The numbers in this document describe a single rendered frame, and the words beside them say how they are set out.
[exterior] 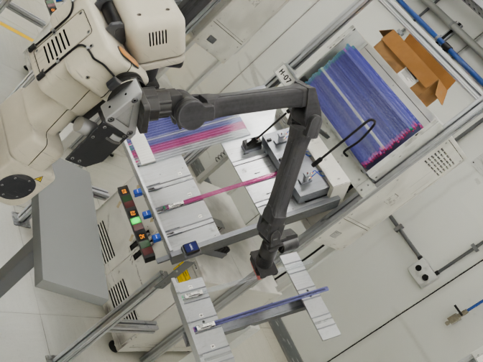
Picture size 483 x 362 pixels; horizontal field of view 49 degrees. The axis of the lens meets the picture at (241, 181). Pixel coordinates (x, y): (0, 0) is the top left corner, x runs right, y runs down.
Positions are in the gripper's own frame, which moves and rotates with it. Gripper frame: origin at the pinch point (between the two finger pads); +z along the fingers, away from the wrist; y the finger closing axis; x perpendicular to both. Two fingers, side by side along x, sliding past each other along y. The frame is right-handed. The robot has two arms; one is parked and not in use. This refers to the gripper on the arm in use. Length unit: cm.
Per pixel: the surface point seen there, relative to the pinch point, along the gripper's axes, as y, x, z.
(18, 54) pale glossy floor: 240, 63, 74
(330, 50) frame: 80, -61, -31
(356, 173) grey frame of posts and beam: 27, -52, -11
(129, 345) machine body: 19, 41, 72
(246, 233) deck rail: 19.8, -3.4, 2.5
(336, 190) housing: 24.0, -42.0, -6.6
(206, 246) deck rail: 18.8, 12.5, 4.1
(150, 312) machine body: 24, 30, 56
